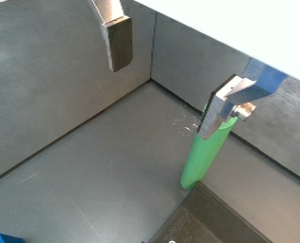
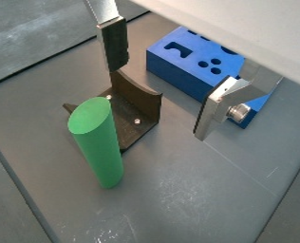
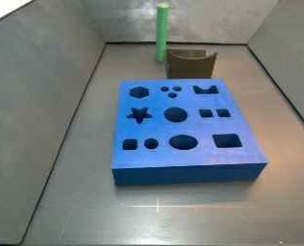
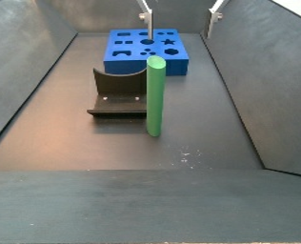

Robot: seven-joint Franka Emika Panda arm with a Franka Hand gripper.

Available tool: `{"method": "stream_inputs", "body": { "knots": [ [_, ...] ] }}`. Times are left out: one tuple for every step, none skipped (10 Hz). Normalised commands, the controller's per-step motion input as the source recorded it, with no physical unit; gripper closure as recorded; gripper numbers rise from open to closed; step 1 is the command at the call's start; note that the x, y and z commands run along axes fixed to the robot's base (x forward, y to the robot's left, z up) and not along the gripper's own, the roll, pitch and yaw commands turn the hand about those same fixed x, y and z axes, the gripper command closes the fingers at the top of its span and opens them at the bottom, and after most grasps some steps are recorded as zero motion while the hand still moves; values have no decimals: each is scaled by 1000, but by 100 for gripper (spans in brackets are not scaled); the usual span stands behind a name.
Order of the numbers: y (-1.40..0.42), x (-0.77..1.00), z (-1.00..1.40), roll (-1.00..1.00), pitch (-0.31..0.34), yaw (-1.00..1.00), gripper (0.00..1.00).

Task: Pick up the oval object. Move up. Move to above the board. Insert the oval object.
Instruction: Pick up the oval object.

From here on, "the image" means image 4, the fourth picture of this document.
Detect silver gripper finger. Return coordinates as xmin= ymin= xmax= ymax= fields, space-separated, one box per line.
xmin=206 ymin=0 xmax=228 ymax=38
xmin=137 ymin=0 xmax=153 ymax=40

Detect blue foam shape board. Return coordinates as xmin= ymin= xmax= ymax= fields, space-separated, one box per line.
xmin=104 ymin=29 xmax=189 ymax=76

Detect green oval rod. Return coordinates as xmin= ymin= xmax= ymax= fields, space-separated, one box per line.
xmin=148 ymin=55 xmax=166 ymax=136

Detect black curved holder stand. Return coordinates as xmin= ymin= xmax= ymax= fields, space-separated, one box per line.
xmin=88 ymin=70 xmax=148 ymax=117

